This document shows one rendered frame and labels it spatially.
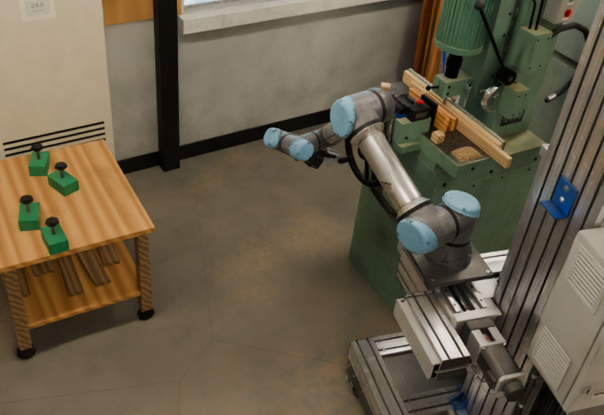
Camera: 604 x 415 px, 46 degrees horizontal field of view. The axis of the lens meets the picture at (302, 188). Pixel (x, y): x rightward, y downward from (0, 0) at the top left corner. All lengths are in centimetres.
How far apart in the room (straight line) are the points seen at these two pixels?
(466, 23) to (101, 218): 153
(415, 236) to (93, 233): 125
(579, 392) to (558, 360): 9
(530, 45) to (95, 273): 192
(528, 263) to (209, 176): 216
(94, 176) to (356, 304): 126
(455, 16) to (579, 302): 115
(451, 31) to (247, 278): 145
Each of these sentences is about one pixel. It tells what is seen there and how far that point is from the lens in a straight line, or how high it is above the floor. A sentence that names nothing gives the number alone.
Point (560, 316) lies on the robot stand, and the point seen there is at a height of 98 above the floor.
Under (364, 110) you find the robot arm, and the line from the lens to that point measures 216.
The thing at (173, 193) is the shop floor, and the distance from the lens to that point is 377.
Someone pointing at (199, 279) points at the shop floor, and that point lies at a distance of 329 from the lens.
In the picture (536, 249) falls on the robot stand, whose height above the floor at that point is 102.
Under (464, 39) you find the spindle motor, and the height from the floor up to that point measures 126.
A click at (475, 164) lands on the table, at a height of 88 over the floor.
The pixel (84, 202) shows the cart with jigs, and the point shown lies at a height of 53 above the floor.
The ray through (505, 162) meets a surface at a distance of 264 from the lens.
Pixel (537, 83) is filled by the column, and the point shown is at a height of 103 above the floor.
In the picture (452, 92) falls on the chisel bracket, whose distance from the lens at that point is 280.
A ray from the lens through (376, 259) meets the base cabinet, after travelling 322.
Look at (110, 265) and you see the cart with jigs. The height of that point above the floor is 18.
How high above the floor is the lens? 231
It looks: 37 degrees down
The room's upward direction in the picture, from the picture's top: 6 degrees clockwise
